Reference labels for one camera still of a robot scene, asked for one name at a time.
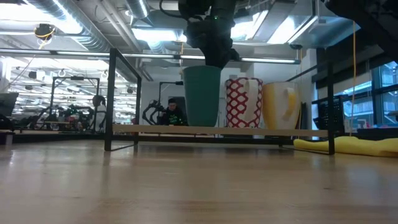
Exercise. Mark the dark green cup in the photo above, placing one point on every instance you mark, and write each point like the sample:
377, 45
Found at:
202, 96

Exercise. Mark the white mug red lattice pattern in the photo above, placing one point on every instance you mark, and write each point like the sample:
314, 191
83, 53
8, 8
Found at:
239, 102

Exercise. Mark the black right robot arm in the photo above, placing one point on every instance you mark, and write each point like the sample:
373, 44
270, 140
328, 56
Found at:
373, 18

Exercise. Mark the black background robot arm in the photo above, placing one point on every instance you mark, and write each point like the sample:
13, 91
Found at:
152, 112

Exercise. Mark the long ceiling strip light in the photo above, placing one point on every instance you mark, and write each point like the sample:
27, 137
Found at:
149, 56

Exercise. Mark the seated person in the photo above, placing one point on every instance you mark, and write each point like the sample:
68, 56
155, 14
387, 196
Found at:
172, 116

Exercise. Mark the black plastic crate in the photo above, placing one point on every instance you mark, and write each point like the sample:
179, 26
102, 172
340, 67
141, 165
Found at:
331, 116

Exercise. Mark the standing person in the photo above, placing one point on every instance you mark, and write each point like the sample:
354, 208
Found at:
100, 113

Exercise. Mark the yellow cloth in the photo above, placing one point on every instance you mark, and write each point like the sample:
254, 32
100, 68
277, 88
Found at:
351, 146

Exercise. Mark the black monitor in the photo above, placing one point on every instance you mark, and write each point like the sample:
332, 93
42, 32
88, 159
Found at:
7, 104

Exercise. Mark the silver ceiling duct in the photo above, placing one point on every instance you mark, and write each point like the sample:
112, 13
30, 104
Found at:
77, 28

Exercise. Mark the black background stand frame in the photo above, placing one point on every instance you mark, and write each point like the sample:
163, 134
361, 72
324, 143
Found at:
76, 78

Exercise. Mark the black ceiling dome camera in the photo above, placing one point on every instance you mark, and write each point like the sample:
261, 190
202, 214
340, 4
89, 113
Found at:
44, 31

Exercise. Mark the black aluminium table frame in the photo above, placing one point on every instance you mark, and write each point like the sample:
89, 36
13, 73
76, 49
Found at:
62, 137

